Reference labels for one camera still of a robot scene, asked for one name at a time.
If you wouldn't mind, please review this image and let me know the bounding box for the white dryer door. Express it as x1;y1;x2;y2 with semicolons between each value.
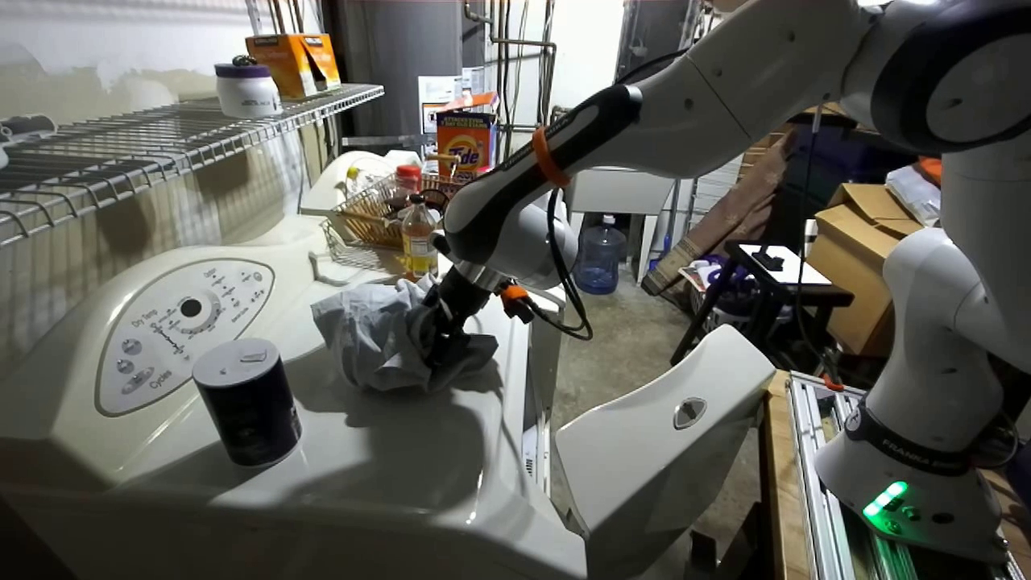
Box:
552;324;780;560

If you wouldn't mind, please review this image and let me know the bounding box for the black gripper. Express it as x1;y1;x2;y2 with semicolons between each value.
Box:
420;264;507;377

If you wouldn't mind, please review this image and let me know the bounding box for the grey water heater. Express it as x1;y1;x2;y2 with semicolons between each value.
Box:
333;0;466;143

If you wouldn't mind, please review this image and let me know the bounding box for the blue box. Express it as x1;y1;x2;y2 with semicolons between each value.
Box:
431;106;498;182

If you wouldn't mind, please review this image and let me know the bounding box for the wicker basket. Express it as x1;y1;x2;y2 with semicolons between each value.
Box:
325;157;447;284

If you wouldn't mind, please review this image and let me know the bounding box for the white utility sink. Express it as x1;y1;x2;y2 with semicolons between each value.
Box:
560;160;676;284

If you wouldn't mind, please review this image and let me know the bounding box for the orange box with dark print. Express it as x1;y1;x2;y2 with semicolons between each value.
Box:
242;29;345;102

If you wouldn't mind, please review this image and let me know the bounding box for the white dryer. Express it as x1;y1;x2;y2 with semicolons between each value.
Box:
0;207;588;580

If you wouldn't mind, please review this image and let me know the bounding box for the blue water jug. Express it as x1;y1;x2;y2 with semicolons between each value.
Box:
574;214;629;298

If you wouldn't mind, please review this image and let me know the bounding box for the wooden base board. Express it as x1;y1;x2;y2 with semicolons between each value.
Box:
757;367;823;580

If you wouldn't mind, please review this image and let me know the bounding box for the black can white lid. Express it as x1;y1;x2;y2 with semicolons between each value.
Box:
190;339;303;467

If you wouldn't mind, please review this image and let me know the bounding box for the aluminium mount frame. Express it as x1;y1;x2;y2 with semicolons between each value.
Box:
787;373;863;580

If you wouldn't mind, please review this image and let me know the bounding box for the brown wooden plank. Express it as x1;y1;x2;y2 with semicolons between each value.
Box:
642;127;801;301

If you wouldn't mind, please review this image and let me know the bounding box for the brown cardboard box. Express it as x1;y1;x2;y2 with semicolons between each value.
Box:
804;182;927;359

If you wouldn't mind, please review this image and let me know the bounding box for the white wire shelf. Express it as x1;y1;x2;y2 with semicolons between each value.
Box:
0;81;387;252

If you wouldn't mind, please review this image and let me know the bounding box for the white cloth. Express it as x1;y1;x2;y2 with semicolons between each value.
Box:
309;281;501;397

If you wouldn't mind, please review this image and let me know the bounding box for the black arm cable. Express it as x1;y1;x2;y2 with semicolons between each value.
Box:
495;188;595;345

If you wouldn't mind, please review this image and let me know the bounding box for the white jar dark lid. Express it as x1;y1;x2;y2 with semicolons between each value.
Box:
211;57;284;123

